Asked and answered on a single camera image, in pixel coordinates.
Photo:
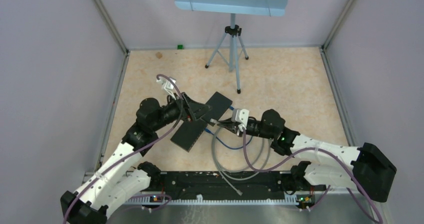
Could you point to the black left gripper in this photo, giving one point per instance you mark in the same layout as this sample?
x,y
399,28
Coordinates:
x,y
194,110

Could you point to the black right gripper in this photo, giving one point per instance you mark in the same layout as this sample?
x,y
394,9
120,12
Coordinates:
x,y
227,123

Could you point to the black network switch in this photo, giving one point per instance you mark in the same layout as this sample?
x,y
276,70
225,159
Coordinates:
x,y
219,105

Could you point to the black mat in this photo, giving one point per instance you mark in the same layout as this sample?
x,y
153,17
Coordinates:
x,y
188,133

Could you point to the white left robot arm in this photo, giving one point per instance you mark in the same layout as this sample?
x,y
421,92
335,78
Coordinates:
x,y
95,201

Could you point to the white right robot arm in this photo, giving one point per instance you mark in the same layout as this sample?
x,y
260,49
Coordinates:
x,y
365,168

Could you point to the small wooden cube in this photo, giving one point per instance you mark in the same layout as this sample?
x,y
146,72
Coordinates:
x,y
159,55

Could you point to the light blue tripod stand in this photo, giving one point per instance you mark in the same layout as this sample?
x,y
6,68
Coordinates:
x,y
237,48

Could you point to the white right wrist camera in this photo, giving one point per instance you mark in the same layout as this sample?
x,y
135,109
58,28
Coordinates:
x,y
240,116

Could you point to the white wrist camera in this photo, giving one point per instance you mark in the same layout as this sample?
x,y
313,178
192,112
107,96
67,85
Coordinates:
x,y
167,85
240,116

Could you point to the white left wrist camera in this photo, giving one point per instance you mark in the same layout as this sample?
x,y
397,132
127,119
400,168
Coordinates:
x,y
167,85

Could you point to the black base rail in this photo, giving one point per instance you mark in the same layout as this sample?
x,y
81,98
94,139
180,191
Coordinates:
x,y
273,185

